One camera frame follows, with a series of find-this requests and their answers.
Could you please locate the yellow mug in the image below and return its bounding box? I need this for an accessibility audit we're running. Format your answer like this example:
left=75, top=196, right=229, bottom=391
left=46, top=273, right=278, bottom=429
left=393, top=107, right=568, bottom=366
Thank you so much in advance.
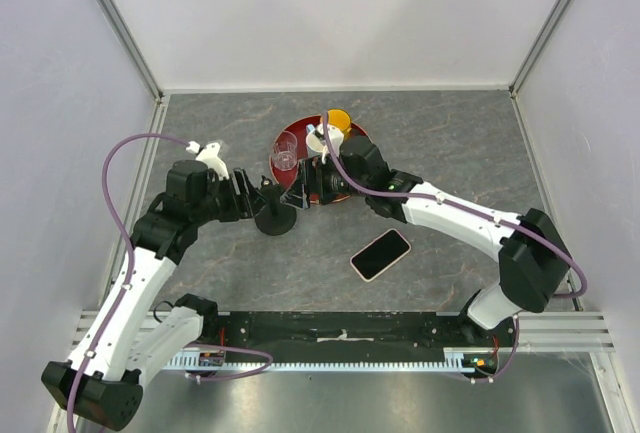
left=317, top=109, right=352, bottom=138

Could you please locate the light blue mug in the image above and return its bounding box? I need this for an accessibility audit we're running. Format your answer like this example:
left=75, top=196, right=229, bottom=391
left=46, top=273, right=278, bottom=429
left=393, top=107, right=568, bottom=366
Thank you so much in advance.
left=305, top=124, right=325, bottom=157

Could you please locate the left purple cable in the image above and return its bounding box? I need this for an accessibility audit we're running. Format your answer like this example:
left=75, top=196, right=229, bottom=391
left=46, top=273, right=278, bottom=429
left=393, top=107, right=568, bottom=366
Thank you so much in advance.
left=64, top=132, right=194, bottom=433

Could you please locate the red round tray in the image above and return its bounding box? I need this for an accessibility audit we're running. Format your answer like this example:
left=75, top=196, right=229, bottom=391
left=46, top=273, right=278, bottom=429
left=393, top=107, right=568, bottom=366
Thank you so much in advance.
left=269, top=116, right=369, bottom=205

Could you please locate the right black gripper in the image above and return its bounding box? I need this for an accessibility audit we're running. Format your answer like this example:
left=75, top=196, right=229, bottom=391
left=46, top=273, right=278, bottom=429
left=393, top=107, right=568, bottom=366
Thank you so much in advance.
left=280, top=151, right=370, bottom=211

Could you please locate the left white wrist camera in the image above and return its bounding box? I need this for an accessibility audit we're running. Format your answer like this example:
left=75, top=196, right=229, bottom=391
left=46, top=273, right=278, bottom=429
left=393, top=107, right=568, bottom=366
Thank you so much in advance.
left=185, top=140, right=230, bottom=180

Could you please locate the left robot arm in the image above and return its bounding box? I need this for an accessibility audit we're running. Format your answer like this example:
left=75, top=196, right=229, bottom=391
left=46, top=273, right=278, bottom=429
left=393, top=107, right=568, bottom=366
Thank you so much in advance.
left=41, top=160, right=266, bottom=431

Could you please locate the clear plastic cup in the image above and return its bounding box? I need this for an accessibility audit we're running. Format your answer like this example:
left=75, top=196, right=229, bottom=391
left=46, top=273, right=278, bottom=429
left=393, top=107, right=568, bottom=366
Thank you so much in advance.
left=271, top=131, right=298, bottom=171

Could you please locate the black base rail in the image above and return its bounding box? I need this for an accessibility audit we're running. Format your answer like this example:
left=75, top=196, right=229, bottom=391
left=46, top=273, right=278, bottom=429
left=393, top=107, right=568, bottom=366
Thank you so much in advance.
left=202, top=311, right=515, bottom=364

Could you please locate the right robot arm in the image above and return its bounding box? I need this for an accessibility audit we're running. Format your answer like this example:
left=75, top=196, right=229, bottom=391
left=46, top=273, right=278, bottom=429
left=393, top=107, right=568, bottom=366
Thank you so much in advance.
left=281, top=136, right=571, bottom=347

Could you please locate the black phone stand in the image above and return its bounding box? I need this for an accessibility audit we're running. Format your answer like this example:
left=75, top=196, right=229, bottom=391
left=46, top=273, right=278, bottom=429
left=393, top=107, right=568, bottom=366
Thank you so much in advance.
left=254, top=176, right=297, bottom=236

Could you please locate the slotted cable duct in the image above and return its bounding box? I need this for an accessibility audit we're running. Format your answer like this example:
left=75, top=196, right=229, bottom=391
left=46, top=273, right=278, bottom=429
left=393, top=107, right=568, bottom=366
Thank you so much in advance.
left=163, top=348, right=499, bottom=375

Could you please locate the phone with pink case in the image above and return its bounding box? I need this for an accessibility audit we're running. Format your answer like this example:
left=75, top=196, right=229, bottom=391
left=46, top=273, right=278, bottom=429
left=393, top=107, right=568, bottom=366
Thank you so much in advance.
left=350, top=229, right=412, bottom=282

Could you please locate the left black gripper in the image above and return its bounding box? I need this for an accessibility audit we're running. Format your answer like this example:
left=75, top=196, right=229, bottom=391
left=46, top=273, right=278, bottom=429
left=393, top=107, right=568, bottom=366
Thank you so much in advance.
left=192, top=167, right=269, bottom=227

